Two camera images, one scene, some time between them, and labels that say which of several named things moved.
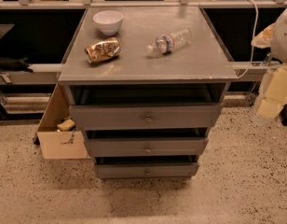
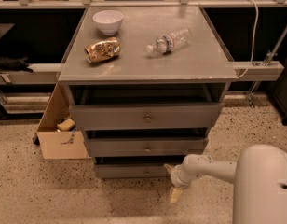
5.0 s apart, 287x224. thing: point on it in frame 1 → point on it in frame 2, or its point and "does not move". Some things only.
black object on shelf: x=13 y=63 does not move
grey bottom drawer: x=144 y=171 does not move
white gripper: x=283 y=38 → x=177 y=177
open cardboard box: x=61 y=145 does not move
